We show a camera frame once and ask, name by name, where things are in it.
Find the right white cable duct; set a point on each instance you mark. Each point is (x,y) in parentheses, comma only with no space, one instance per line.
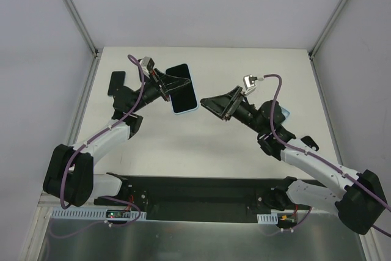
(268,219)

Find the aluminium corner post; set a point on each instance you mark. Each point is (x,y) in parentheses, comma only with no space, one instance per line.
(330,23)
(81,27)

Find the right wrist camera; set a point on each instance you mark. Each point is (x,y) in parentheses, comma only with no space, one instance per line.
(249,84)

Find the white cable duct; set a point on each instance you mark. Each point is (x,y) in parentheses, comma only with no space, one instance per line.
(268,219)
(97,214)

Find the light blue phone case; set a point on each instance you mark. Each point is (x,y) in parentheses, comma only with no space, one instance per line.
(286,113)

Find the black cased phone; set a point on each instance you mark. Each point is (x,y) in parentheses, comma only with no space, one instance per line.
(308,141)

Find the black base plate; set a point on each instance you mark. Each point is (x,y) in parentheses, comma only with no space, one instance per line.
(231,200)

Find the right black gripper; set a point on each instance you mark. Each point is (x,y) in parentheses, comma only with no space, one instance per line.
(233,104)

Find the aluminium frame rail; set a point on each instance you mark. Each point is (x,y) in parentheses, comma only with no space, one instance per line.
(49,203)

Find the left aluminium corner post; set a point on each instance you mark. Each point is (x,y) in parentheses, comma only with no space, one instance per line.
(81,27)

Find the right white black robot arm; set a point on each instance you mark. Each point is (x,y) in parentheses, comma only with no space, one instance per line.
(356,198)

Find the light blue cased phone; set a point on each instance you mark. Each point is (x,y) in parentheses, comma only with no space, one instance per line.
(185,99)

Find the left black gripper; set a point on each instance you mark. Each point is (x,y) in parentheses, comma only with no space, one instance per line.
(162,85)

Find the right aluminium corner post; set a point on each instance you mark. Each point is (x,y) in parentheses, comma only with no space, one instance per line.
(330,23)

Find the left white cable duct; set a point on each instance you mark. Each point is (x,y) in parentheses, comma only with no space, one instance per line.
(97,214)

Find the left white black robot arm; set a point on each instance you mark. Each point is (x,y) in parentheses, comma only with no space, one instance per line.
(70,174)

